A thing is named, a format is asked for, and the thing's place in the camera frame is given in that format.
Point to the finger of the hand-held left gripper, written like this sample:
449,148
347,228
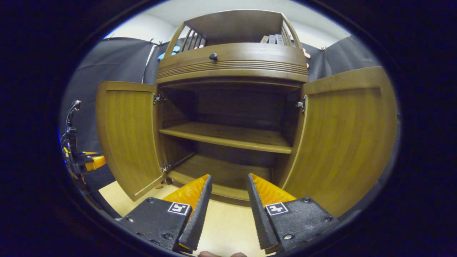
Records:
95,161

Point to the grey book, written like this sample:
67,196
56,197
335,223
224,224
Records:
272,39

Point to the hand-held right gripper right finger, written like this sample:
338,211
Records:
259,217

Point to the metal door hinge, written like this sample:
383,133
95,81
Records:
301,104
165,168
159,99

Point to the black backdrop cloth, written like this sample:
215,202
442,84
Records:
107,60

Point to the wooden cabinet door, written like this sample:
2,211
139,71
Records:
128,135
342,142

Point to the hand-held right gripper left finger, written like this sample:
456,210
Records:
200,214

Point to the wooden inner shelf board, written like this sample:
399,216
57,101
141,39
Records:
228,135

